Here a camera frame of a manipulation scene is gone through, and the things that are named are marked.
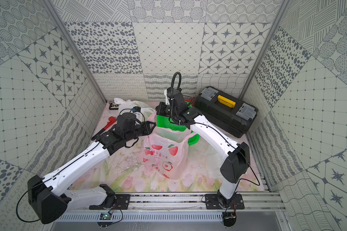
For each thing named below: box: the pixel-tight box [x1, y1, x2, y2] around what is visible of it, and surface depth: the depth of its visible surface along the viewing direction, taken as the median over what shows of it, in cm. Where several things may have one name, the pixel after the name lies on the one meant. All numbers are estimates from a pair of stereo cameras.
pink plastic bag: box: [141, 111, 198, 180], surface depth 74 cm
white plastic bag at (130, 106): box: [113, 97, 156, 123], surface depth 95 cm
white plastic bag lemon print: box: [205, 144, 225, 183], surface depth 82 cm
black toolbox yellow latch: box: [194, 86, 259, 139], surface depth 95 cm
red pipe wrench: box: [91, 116, 118, 141], surface depth 108 cm
